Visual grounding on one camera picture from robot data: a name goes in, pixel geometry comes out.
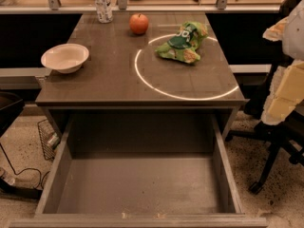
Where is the green rice chip bag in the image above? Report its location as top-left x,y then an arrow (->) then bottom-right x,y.
156,21 -> 208,64

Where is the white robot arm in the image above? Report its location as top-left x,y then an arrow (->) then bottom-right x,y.
261,0 -> 304,125

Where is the open grey top drawer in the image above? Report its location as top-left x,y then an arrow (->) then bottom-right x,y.
9,113 -> 267,228

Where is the red apple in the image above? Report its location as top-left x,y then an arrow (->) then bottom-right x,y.
129,13 -> 149,35

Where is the white paper bowl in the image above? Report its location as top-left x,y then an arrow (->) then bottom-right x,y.
41,44 -> 89,74

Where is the clear plastic water bottle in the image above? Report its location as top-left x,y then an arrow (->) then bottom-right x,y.
94,0 -> 113,24

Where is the black office chair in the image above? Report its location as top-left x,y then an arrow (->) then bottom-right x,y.
225,0 -> 304,196

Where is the black bin at left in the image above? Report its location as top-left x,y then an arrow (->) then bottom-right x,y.
0,91 -> 25,137

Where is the black wire mesh basket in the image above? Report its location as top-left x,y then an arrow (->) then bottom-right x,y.
37,119 -> 60,162

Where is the black floor cable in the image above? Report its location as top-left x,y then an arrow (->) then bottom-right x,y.
0,142 -> 50,191

